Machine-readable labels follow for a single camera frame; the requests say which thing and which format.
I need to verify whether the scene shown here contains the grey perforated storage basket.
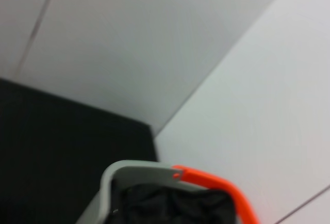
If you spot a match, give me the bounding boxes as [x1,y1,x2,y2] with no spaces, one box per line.
[76,159,225,224]

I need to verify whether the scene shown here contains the black cloth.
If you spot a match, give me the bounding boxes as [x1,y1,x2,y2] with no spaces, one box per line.
[105,182,237,224]

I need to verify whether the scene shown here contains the orange basket handle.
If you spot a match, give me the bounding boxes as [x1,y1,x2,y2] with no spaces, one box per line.
[172,165,260,224]

